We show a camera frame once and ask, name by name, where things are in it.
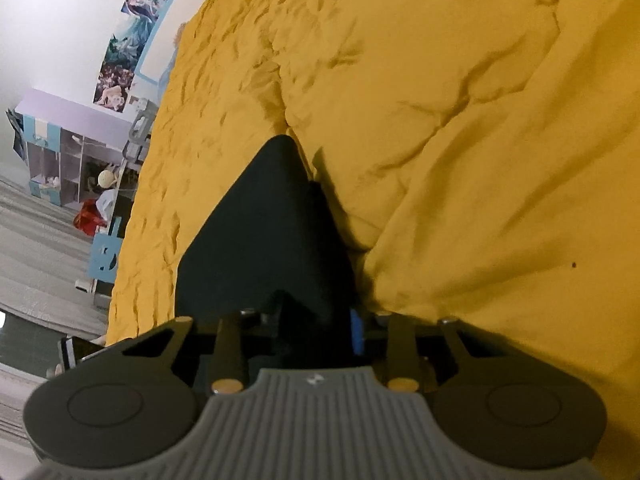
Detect black pants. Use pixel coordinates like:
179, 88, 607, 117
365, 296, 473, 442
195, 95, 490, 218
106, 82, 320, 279
175, 135, 362, 376

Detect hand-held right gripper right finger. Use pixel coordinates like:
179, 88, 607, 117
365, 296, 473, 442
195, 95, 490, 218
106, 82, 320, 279
350, 309, 502, 394

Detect blue bed frame panel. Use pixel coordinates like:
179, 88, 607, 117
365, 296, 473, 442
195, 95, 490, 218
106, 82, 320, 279
88, 217, 125, 282

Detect wall poster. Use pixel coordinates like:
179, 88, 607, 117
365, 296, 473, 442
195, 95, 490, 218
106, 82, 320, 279
93, 0, 195, 114

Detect red bag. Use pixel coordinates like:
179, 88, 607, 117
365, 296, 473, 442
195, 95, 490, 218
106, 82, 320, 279
73, 199, 109, 237

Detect purple shelf unit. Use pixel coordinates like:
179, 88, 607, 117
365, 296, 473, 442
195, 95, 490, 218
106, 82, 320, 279
14, 88, 135, 210

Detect yellow blanket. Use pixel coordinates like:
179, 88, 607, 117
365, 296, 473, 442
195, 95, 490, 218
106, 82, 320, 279
105, 0, 640, 463

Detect smartphone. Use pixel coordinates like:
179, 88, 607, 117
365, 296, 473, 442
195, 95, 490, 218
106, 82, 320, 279
56, 336, 110, 376

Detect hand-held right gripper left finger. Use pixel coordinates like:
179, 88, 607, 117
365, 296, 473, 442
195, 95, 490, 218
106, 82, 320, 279
121, 309, 281, 395

